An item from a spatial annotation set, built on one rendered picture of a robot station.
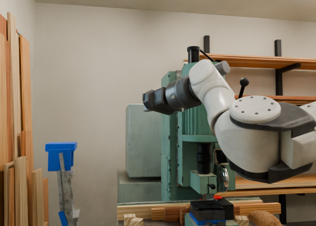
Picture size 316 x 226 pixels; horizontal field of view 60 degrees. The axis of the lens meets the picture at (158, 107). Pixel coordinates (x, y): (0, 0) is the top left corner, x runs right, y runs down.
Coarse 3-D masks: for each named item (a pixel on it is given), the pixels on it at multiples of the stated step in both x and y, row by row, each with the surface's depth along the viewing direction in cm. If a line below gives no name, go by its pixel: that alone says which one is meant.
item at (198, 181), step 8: (192, 176) 114; (200, 176) 104; (208, 176) 105; (216, 176) 105; (192, 184) 114; (200, 184) 104; (216, 184) 105; (200, 192) 104; (208, 192) 104; (216, 192) 105
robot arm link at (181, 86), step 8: (216, 64) 72; (224, 64) 70; (224, 72) 70; (184, 80) 71; (224, 80) 69; (176, 88) 72; (184, 88) 70; (184, 96) 71; (192, 96) 71; (184, 104) 72; (192, 104) 71; (200, 104) 73
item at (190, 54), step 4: (188, 48) 125; (192, 48) 124; (196, 48) 124; (188, 52) 126; (192, 52) 124; (196, 52) 124; (188, 56) 126; (192, 56) 124; (196, 56) 124; (188, 60) 126; (192, 60) 124; (196, 60) 124
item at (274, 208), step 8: (152, 208) 107; (160, 208) 107; (240, 208) 110; (248, 208) 111; (256, 208) 111; (264, 208) 112; (272, 208) 112; (280, 208) 113; (152, 216) 105; (160, 216) 105
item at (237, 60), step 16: (208, 48) 347; (240, 64) 333; (256, 64) 333; (272, 64) 333; (288, 64) 333; (304, 64) 333; (272, 96) 306; (288, 96) 309; (304, 96) 312; (304, 176) 338; (240, 192) 296; (256, 192) 299; (272, 192) 302; (288, 192) 305; (304, 192) 308
